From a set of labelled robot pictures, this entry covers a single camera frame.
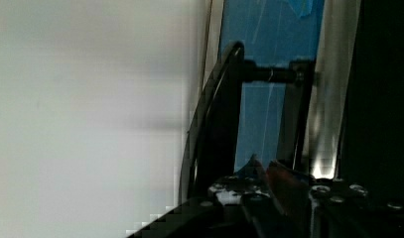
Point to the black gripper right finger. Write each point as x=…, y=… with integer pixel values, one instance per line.
x=334, y=208

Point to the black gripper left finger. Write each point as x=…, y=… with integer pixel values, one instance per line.
x=244, y=199

